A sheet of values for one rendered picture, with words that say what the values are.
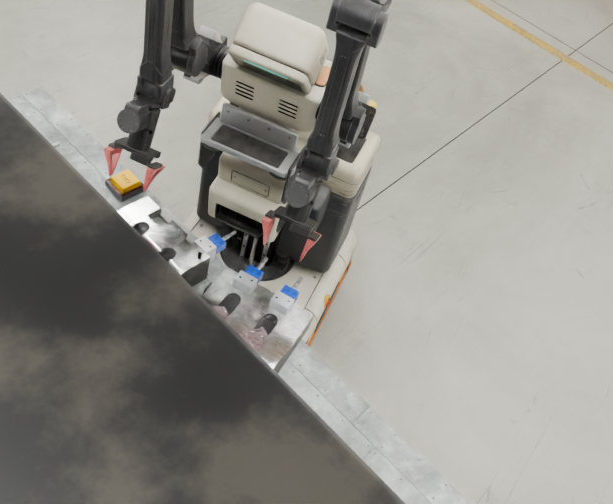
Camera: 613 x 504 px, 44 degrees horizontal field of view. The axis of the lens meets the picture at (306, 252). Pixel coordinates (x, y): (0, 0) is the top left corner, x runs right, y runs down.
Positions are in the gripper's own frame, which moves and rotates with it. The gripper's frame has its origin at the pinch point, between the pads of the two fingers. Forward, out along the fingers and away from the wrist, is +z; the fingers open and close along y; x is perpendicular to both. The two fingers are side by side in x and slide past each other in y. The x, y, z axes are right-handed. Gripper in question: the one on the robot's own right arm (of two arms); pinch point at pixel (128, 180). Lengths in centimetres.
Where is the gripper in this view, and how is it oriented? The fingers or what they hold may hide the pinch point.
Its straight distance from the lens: 193.8
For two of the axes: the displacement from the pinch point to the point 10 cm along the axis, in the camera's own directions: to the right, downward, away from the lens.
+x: 2.4, -2.9, 9.3
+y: 9.1, 4.1, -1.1
